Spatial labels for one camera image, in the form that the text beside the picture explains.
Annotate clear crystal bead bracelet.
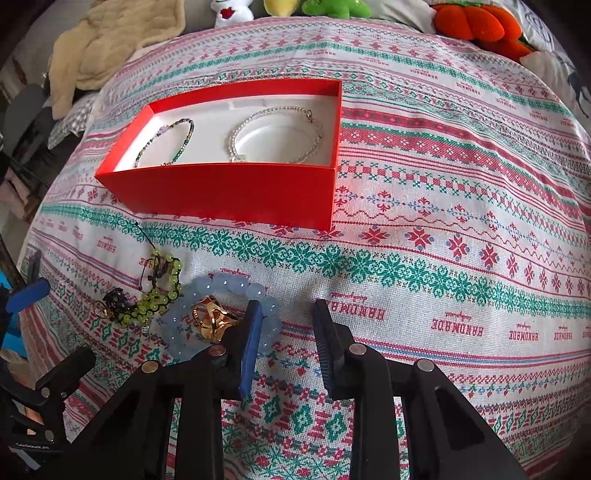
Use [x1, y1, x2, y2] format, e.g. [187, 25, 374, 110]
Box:
[226, 105, 324, 163]

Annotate deer print pillow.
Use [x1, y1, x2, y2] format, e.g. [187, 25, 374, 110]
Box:
[522, 28, 591, 139]

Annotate dark grey cloth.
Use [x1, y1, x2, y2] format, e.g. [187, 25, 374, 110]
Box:
[11, 83, 56, 158]

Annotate yellow plush toy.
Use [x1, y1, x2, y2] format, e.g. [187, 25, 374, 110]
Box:
[263, 0, 301, 16]

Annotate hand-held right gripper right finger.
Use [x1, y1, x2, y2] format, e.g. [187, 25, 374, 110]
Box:
[312, 299, 529, 480]

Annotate beige fleece blanket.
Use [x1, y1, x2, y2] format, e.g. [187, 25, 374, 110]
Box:
[48, 0, 188, 118]

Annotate white grey patterned pillow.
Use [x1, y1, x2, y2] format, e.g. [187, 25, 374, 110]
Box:
[503, 0, 561, 51]

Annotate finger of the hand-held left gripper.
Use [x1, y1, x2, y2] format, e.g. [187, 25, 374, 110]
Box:
[0, 251, 51, 319]
[9, 346, 96, 439]

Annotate green purple bead bracelet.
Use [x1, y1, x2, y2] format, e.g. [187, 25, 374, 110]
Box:
[134, 117, 195, 169]

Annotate black and gold ring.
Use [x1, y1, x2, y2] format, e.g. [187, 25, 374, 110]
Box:
[92, 287, 125, 321]

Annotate orange plush pumpkin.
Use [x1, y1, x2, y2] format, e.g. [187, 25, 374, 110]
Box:
[431, 2, 532, 63]

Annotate green plush toy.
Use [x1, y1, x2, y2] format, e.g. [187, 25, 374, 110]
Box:
[301, 0, 372, 19]

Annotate red cardboard box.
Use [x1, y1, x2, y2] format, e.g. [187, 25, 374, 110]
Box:
[95, 78, 343, 232]

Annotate lime green bead bracelet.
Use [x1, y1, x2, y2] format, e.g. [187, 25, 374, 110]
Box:
[134, 222, 185, 328]

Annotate light blue bead bracelet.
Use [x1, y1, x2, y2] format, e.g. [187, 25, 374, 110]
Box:
[161, 272, 280, 363]

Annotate white plush toy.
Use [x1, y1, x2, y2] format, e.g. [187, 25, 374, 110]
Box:
[210, 0, 254, 27]

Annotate checkered cloth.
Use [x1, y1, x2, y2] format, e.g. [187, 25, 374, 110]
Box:
[46, 90, 100, 151]

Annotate printed patterned blanket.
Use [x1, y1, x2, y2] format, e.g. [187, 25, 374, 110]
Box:
[16, 11, 591, 480]

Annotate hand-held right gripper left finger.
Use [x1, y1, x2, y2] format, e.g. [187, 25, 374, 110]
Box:
[69, 300, 264, 480]

